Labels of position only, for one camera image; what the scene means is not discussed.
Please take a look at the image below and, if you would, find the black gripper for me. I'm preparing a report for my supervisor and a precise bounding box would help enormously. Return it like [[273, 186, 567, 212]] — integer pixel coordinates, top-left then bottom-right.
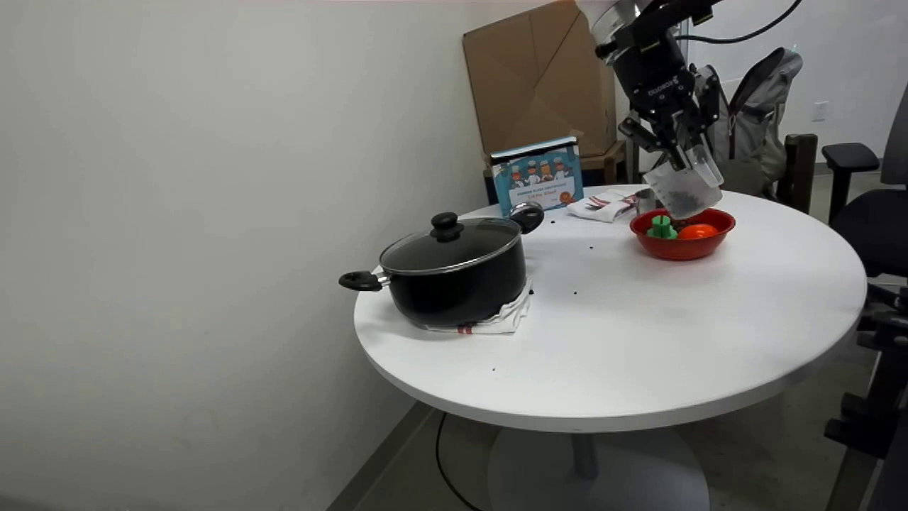
[[614, 36, 733, 186]]

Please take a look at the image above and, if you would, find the red bowl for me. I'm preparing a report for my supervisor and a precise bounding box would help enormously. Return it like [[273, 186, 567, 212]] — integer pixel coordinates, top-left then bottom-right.
[[628, 203, 737, 264]]

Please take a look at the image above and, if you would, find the dark low cabinet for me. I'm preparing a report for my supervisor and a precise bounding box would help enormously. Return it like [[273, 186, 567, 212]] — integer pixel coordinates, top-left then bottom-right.
[[577, 138, 636, 186]]

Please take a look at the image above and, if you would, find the grey backpack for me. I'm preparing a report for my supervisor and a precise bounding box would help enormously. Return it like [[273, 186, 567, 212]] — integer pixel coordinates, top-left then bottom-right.
[[720, 46, 805, 186]]

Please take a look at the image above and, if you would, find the orange toy carrot green top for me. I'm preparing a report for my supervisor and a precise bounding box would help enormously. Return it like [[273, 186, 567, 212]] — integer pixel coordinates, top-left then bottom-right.
[[646, 212, 724, 244]]

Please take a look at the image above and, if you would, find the red white paper packet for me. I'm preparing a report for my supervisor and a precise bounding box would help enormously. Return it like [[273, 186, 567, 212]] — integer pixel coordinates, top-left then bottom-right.
[[564, 189, 646, 227]]

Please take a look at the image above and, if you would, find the dark wooden chair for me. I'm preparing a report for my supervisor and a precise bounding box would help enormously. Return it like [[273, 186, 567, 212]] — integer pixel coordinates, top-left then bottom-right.
[[781, 131, 821, 216]]

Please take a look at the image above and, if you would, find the brown cardboard sheet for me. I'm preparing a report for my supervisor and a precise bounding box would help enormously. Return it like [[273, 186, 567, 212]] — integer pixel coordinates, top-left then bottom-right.
[[461, 0, 621, 164]]

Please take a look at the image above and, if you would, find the black office chair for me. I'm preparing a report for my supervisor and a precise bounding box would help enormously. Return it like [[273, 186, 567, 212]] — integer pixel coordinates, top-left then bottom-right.
[[821, 83, 908, 281]]

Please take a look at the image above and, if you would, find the black glass pot lid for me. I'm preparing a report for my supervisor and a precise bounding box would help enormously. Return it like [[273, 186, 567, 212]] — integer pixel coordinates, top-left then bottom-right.
[[377, 209, 526, 279]]

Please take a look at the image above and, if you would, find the black cooking pot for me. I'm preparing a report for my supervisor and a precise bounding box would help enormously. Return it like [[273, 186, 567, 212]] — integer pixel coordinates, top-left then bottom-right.
[[339, 206, 547, 332]]

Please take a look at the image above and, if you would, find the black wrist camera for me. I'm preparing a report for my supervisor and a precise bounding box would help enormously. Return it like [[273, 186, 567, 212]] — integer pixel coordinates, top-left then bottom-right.
[[594, 0, 720, 63]]

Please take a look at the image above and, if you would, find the white table pedestal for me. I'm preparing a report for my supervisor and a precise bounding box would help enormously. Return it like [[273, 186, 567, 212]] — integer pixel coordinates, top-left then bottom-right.
[[486, 422, 713, 511]]

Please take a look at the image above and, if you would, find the black floor cable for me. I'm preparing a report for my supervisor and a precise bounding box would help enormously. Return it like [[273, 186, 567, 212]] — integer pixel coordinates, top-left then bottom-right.
[[431, 408, 486, 511]]

